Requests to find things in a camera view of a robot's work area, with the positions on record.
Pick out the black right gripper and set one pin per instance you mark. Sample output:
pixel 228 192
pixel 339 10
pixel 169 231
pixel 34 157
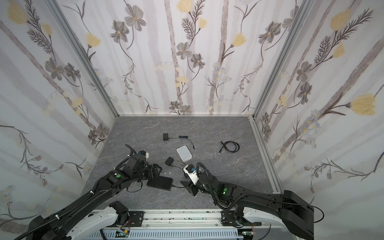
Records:
pixel 190 185

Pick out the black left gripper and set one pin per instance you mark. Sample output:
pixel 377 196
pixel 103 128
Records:
pixel 154 171

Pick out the black network switch box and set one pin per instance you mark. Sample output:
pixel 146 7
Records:
pixel 161 182

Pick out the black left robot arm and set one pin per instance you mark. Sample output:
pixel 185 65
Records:
pixel 134 168

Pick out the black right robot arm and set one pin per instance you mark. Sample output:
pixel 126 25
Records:
pixel 292 211

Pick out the white rectangular device box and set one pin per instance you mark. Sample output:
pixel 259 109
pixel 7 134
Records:
pixel 184 153

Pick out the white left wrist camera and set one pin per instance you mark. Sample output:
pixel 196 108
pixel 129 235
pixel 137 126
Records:
pixel 143 153

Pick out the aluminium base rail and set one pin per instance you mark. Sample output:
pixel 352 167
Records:
pixel 267 227

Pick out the white slotted cable duct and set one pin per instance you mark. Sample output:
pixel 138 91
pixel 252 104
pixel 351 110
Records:
pixel 173 234

